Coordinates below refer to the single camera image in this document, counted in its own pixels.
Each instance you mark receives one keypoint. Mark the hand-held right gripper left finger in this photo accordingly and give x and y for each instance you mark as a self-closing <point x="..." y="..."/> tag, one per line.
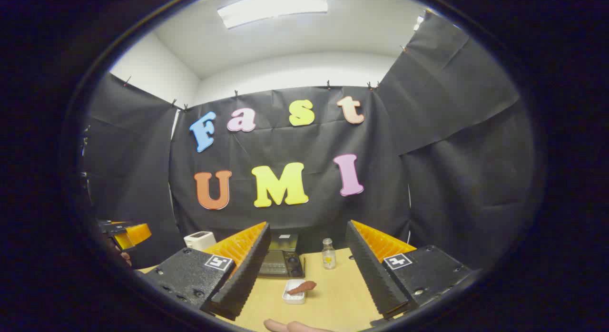
<point x="247" y="270"/>

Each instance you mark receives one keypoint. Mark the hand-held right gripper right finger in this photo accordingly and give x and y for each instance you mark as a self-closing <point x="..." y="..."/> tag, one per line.
<point x="368" y="270"/>

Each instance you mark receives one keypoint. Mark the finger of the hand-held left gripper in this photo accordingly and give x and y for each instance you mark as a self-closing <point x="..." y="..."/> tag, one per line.
<point x="138" y="233"/>

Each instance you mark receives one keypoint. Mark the black electric oven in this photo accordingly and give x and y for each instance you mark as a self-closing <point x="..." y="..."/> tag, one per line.
<point x="280" y="265"/>

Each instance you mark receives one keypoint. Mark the red meat slice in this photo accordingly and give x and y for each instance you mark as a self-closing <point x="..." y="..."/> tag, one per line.
<point x="302" y="288"/>

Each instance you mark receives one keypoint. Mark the clear glass bottle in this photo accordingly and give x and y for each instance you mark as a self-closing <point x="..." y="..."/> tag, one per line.
<point x="328" y="256"/>

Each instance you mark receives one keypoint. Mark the white rectangular dish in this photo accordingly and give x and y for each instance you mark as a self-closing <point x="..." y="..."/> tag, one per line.
<point x="292" y="298"/>

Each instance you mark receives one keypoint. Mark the white toaster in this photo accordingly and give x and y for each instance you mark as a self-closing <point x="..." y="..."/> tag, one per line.
<point x="200" y="240"/>

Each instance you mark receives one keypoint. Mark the black backdrop cloth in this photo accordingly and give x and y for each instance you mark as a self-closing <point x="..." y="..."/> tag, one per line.
<point x="452" y="156"/>

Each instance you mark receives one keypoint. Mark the ceiling light panel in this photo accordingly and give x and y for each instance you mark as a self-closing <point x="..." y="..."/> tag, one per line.
<point x="273" y="6"/>

